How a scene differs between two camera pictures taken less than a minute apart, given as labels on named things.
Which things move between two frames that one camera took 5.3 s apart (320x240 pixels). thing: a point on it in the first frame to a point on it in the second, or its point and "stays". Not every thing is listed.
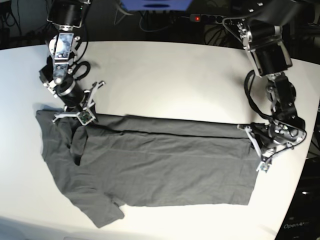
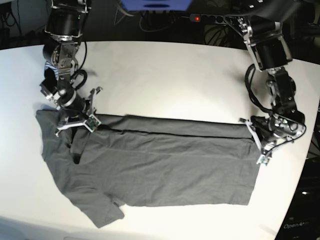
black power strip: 220,19 stays
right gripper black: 75,100 to 73,105
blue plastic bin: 156,5 stays
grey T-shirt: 121,160 stays
